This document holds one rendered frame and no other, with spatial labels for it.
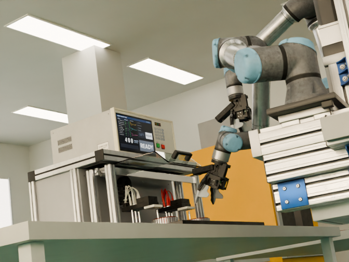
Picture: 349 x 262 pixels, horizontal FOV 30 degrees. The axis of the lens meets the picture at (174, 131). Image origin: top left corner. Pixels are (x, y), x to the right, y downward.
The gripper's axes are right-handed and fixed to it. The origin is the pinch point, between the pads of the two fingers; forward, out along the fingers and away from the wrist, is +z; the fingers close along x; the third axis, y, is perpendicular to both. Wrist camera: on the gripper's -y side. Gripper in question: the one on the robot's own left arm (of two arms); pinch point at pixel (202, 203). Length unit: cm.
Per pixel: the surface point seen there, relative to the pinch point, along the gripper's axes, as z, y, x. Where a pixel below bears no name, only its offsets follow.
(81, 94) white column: -13, -362, 270
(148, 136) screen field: -20.8, -31.5, -9.9
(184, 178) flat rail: -6.0, -19.3, 8.7
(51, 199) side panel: 15, -45, -45
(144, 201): 3.5, -10.2, -27.4
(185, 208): 4.4, -6.3, -3.0
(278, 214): 40, -121, 325
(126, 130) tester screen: -21.5, -31.7, -25.3
